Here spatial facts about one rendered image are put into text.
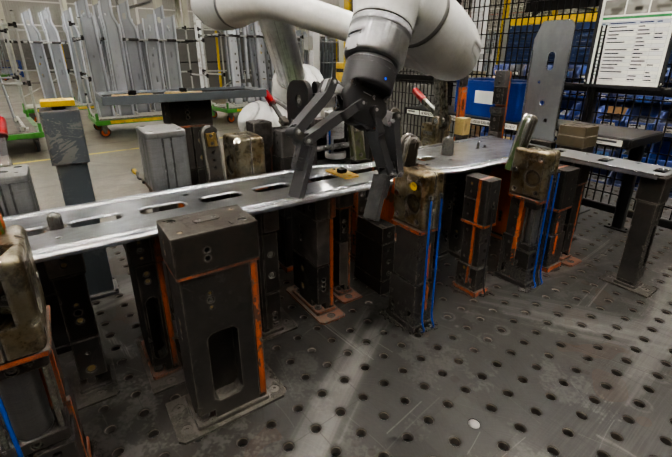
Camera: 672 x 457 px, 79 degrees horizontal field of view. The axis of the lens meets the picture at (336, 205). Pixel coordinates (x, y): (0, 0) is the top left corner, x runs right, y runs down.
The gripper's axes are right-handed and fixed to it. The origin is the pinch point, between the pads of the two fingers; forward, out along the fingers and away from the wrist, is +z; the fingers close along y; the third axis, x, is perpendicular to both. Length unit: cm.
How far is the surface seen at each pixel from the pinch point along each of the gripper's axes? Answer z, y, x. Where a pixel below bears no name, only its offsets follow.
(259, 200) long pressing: 2.1, 1.4, -21.3
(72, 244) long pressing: 14.8, 27.5, -20.7
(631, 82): -63, -104, -6
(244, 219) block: 5.6, 9.2, -8.2
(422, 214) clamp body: -2.8, -24.1, -5.7
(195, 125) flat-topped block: -12, 6, -55
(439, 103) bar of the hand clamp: -40, -54, -36
